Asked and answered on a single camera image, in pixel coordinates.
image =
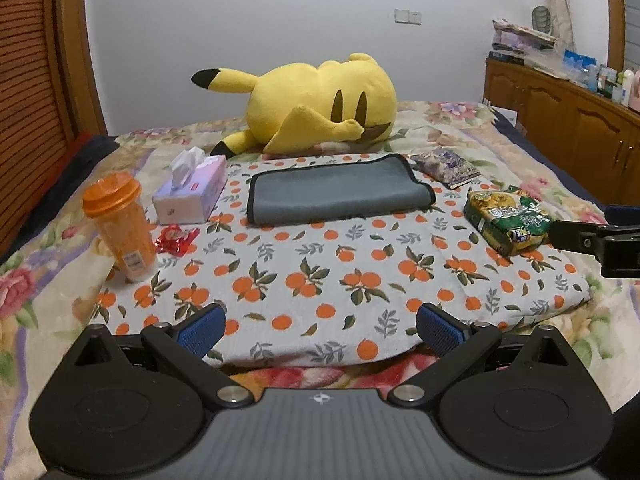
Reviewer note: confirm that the orange print white cloth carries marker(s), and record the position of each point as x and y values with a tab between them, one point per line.
339	292

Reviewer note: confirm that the purple and grey towel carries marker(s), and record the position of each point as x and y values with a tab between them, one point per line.
336	192

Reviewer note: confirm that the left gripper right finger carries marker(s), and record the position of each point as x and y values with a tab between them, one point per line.
440	331

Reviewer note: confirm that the green yellow snack bag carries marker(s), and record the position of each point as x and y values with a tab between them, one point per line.
510	221

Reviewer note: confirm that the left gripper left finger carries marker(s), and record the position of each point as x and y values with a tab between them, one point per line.
199	333

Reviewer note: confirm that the purple snack bag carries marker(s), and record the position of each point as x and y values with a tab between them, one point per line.
446	167

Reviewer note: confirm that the yellow Pikachu plush toy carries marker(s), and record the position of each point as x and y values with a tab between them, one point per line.
295	107

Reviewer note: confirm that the white wall switch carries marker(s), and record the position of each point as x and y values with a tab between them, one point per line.
407	17

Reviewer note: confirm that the pink tissue box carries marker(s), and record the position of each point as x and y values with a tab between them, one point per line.
191	192

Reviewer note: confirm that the wooden headboard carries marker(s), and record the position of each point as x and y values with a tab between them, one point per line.
49	101

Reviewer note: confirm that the stack of books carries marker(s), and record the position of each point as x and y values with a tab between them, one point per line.
521	42

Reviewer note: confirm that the beige curtain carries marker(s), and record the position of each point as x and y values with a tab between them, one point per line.
561	24

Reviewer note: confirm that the wooden sideboard cabinet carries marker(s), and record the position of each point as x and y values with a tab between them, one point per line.
591	138

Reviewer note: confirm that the dark blue blanket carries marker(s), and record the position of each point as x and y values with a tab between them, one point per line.
74	168

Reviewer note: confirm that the blue white box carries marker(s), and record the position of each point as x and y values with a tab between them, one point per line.
577	65

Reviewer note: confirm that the orange plastic cup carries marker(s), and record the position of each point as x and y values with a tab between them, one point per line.
113	203

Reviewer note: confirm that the small red candy wrapper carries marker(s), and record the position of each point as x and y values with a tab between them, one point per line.
174	240

